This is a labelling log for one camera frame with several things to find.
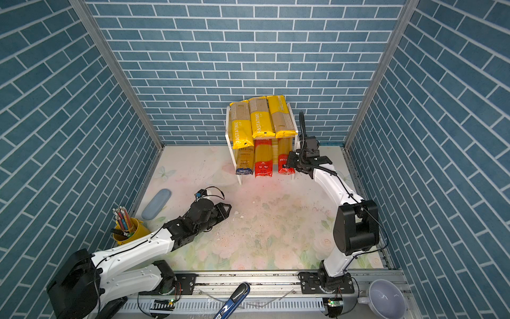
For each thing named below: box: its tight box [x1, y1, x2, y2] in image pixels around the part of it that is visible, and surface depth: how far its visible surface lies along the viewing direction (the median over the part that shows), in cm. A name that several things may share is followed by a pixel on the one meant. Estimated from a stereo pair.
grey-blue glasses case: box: [141, 188, 172, 221], surface depth 95 cm
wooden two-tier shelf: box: [225, 103, 299, 186], surface depth 88 cm
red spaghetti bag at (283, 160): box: [278, 154, 296, 175], surface depth 88 cm
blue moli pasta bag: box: [235, 145, 255, 175], surface depth 91 cm
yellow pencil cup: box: [110, 206, 151, 245], surface depth 77 cm
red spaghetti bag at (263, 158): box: [254, 138, 273, 178], surface depth 92 cm
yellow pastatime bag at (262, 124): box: [248, 95, 276, 139], surface depth 85 cm
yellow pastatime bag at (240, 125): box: [229, 100, 255, 150], surface depth 82 cm
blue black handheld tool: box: [213, 282, 251, 319], surface depth 68 cm
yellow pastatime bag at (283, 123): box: [266, 95, 299, 139], surface depth 85 cm
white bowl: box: [357, 279, 408, 319], surface depth 69 cm
